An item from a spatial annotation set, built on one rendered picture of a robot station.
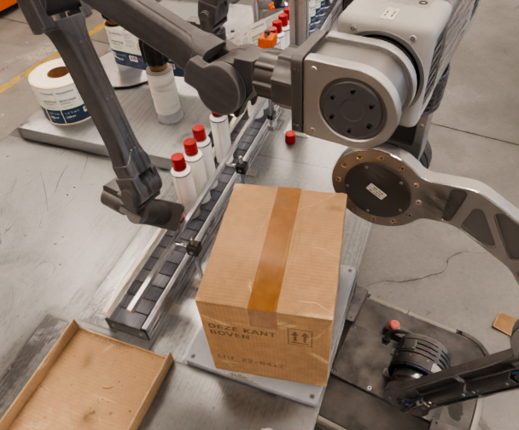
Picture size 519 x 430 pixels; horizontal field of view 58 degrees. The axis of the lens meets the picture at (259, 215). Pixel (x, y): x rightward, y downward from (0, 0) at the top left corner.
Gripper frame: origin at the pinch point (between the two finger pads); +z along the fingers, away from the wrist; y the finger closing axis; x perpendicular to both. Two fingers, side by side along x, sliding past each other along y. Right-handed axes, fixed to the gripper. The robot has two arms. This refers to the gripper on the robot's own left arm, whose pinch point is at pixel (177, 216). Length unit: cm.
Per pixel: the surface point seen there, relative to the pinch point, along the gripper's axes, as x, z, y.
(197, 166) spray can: -13.4, 1.0, -1.9
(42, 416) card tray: 46, -26, 7
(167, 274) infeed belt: 14.3, -4.6, -3.0
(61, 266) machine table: 20.4, -3.6, 28.8
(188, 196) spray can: -5.4, 0.6, -1.3
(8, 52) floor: -90, 199, 285
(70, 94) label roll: -30, 18, 57
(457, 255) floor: -6, 130, -81
